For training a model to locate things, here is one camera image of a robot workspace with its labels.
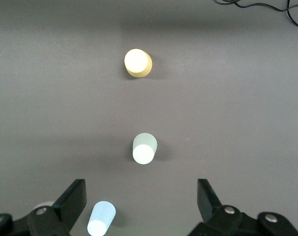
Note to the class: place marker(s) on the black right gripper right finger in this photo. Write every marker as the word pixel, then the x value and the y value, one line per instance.
pixel 225 221

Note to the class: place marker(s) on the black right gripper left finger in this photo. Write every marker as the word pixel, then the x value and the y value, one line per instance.
pixel 53 221

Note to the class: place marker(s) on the pale green plastic cup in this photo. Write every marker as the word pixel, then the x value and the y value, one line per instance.
pixel 144 150

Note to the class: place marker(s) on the yellow plastic cup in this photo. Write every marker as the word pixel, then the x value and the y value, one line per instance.
pixel 136 61

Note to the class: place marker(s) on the light blue plastic cup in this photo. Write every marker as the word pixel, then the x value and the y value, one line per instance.
pixel 101 218

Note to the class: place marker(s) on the dark grey table mat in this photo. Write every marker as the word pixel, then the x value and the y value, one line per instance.
pixel 213 110

